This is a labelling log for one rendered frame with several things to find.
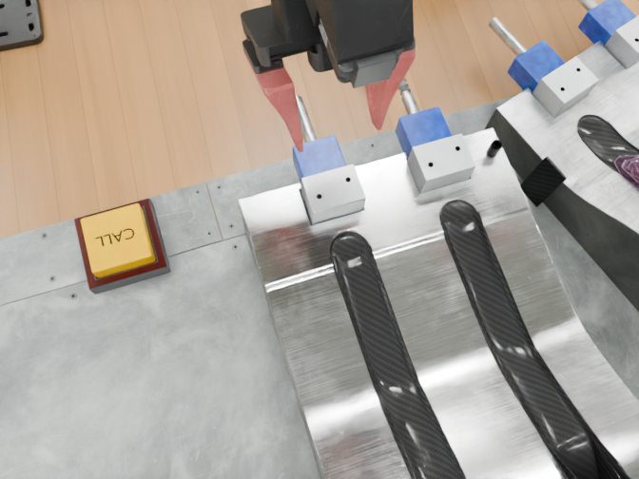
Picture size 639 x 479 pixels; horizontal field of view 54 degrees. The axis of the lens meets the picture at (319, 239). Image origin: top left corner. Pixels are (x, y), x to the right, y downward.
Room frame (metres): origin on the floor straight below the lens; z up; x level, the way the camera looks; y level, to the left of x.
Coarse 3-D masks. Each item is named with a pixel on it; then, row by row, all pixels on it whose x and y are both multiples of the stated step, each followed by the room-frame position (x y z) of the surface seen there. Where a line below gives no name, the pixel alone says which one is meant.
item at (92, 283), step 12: (144, 204) 0.23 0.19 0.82; (84, 216) 0.21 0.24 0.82; (156, 228) 0.21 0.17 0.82; (84, 240) 0.19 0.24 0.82; (156, 240) 0.19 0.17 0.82; (84, 252) 0.17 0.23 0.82; (156, 252) 0.18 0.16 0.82; (84, 264) 0.16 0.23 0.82; (156, 264) 0.17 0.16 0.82; (120, 276) 0.15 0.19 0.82; (132, 276) 0.15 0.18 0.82
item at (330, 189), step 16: (304, 112) 0.32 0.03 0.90; (304, 128) 0.30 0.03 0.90; (304, 144) 0.28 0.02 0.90; (320, 144) 0.28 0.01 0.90; (336, 144) 0.28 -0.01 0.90; (304, 160) 0.26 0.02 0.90; (320, 160) 0.26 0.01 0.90; (336, 160) 0.26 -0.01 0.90; (304, 176) 0.24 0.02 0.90; (320, 176) 0.24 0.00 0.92; (336, 176) 0.24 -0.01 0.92; (352, 176) 0.24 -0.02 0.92; (304, 192) 0.23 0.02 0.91; (320, 192) 0.22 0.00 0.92; (336, 192) 0.23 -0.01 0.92; (352, 192) 0.23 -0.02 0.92; (320, 208) 0.21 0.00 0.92; (336, 208) 0.21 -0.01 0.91; (352, 208) 0.22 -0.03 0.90
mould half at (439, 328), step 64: (384, 192) 0.24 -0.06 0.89; (448, 192) 0.25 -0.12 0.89; (512, 192) 0.26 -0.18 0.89; (256, 256) 0.17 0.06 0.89; (320, 256) 0.17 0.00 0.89; (384, 256) 0.18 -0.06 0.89; (448, 256) 0.19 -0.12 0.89; (512, 256) 0.20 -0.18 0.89; (320, 320) 0.12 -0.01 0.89; (448, 320) 0.13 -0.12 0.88; (576, 320) 0.14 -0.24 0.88; (320, 384) 0.06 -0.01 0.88; (448, 384) 0.07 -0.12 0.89; (576, 384) 0.08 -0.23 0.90; (320, 448) 0.01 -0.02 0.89; (384, 448) 0.02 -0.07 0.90; (512, 448) 0.02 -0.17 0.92
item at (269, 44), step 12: (252, 12) 0.28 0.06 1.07; (264, 12) 0.28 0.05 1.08; (252, 24) 0.27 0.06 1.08; (264, 24) 0.27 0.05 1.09; (252, 36) 0.25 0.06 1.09; (264, 36) 0.25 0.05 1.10; (276, 36) 0.25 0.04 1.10; (264, 48) 0.24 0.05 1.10; (276, 48) 0.24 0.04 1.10; (288, 48) 0.24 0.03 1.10; (300, 48) 0.25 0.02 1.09; (312, 48) 0.25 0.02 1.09; (264, 60) 0.23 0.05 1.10
